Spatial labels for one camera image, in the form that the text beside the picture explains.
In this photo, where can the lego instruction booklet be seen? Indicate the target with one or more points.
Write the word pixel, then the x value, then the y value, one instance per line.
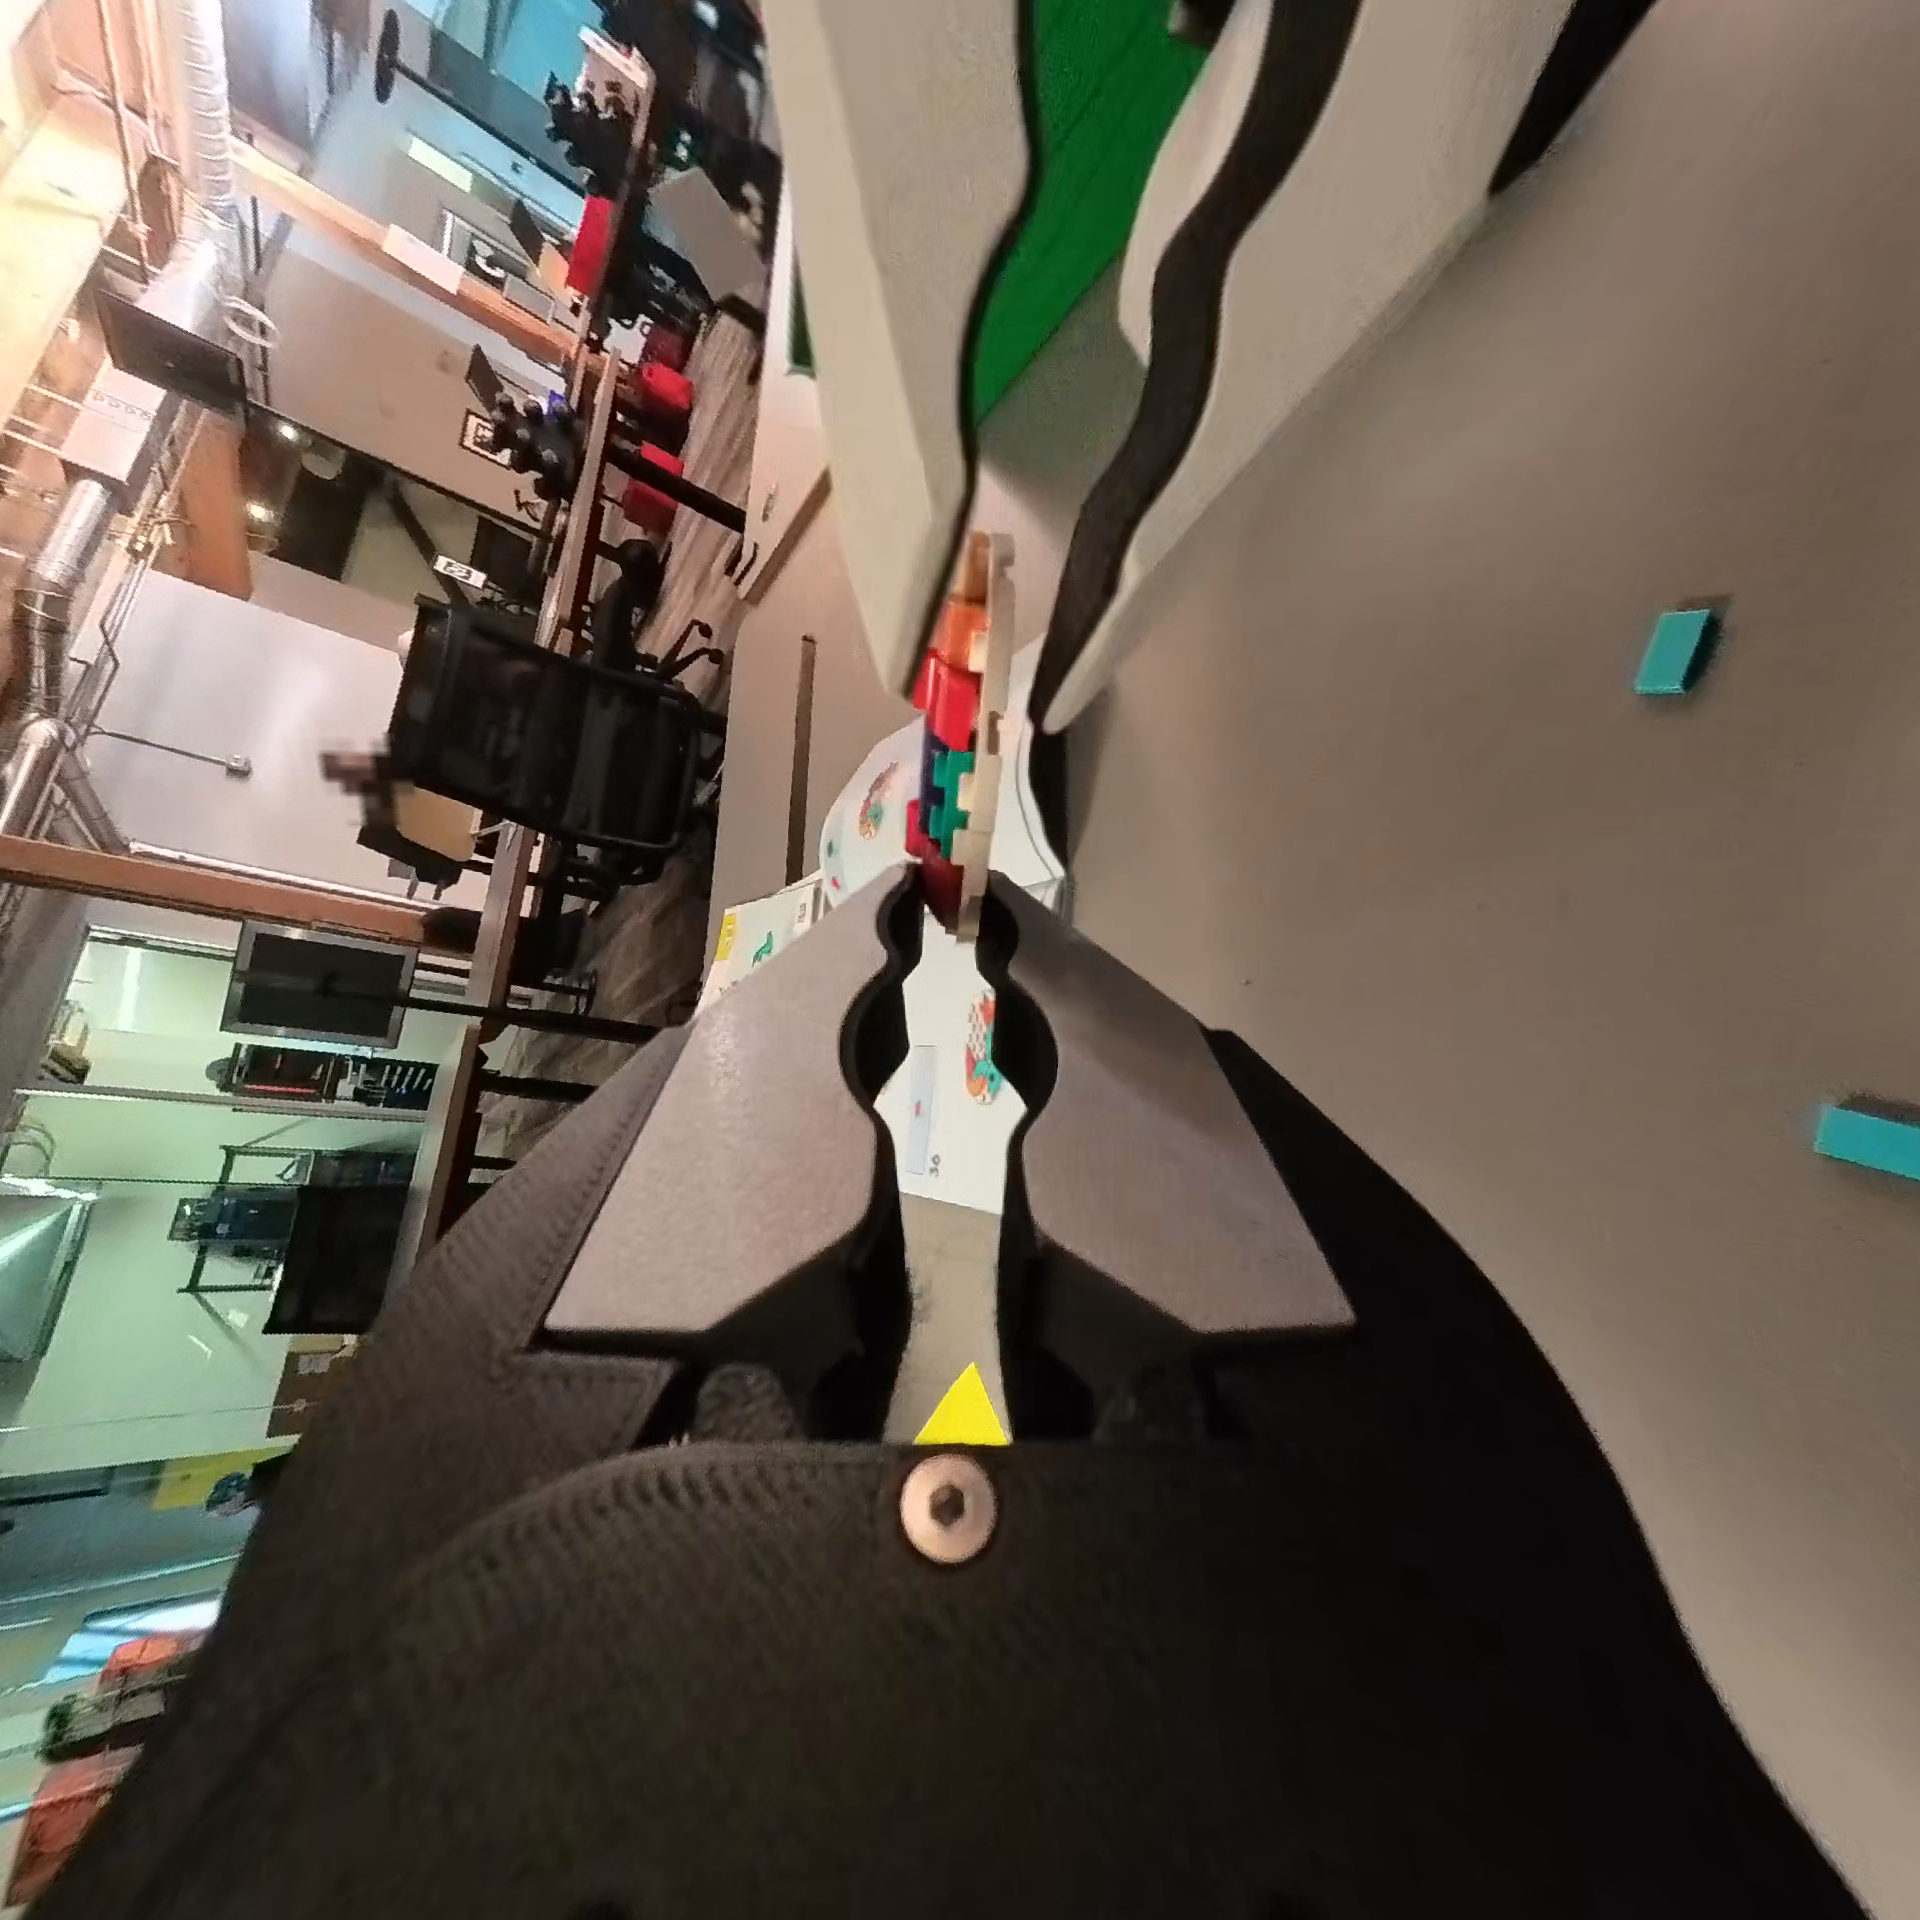
pixel 960 1079
pixel 763 945

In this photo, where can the green plastic bin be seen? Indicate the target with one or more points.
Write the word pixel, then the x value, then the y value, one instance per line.
pixel 1096 149

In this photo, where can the yellow sticky note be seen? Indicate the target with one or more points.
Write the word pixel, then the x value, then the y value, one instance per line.
pixel 960 1419

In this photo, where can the closed lego instruction booklet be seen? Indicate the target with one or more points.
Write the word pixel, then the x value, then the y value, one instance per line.
pixel 763 945

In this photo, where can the teal lego piece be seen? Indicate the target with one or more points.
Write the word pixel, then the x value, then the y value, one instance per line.
pixel 1868 1136
pixel 1675 653

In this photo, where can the wooden back chair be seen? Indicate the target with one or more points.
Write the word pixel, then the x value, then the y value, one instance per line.
pixel 435 822

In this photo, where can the black wall monitor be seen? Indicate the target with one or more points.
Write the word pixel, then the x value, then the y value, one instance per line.
pixel 172 359

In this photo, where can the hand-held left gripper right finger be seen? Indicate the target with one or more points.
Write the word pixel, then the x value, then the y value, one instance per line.
pixel 1170 1184

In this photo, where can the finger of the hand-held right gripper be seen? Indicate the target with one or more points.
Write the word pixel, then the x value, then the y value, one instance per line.
pixel 1319 331
pixel 885 300

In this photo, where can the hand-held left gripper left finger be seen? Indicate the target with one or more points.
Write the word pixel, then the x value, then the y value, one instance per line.
pixel 720 1171

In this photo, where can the round colourful lego build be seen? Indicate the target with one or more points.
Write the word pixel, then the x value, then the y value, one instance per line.
pixel 960 750

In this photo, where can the black mesh office chair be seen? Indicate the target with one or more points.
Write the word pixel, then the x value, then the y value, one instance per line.
pixel 540 735

